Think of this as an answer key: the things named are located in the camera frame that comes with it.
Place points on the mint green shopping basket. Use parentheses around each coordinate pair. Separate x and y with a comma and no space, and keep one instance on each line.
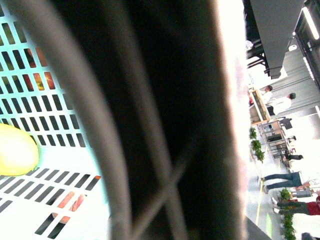
(33,100)

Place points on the yellow lemon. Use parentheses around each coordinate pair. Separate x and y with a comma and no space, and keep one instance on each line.
(19,153)

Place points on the pink peach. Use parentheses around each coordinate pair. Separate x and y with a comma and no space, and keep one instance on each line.
(72,208)

